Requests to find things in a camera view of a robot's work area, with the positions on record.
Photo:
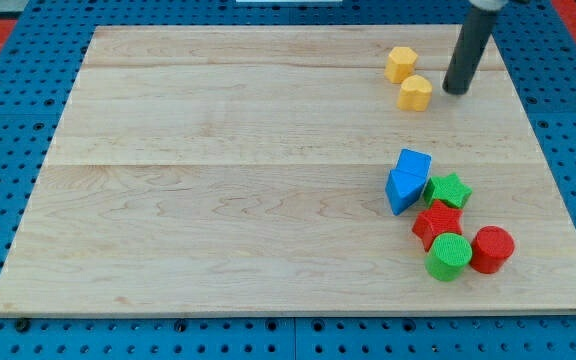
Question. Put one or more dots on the blue triangle block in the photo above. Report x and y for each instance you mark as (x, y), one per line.
(403, 190)

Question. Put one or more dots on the green cylinder block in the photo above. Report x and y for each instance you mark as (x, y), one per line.
(449, 254)

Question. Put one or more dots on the green star block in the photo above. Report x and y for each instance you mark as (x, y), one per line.
(449, 189)

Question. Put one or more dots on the yellow heart block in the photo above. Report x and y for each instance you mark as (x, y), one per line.
(415, 94)

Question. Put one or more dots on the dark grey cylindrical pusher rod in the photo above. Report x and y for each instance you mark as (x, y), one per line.
(472, 41)

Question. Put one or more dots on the blue cube block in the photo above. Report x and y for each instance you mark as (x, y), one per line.
(414, 163)

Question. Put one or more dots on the red star block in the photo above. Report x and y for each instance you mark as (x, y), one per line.
(439, 218)

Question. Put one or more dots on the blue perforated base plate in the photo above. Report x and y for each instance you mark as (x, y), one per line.
(38, 65)

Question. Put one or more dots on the yellow hexagon block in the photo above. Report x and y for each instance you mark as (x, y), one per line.
(400, 64)

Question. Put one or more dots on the red cylinder block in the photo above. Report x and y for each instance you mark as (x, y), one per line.
(492, 246)

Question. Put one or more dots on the wooden board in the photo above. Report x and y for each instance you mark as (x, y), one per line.
(222, 171)

